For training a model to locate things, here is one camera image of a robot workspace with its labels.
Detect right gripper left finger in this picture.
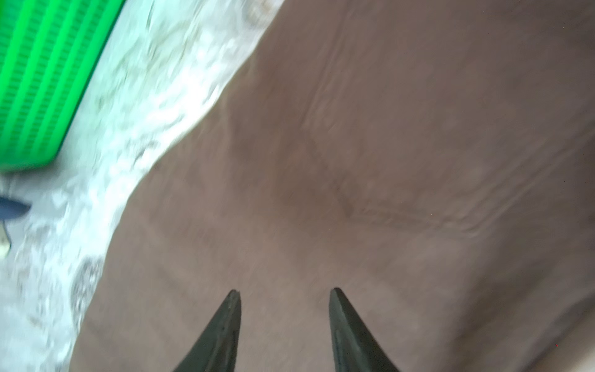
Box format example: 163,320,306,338
174,290,242,372

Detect brown trousers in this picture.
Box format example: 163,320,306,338
71,1,594,371

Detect green plastic basket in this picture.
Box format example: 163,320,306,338
1,0,125,172

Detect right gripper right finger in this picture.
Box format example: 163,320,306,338
328,288,399,372

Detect dark blue denim jeans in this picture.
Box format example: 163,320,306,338
0,196,31,221

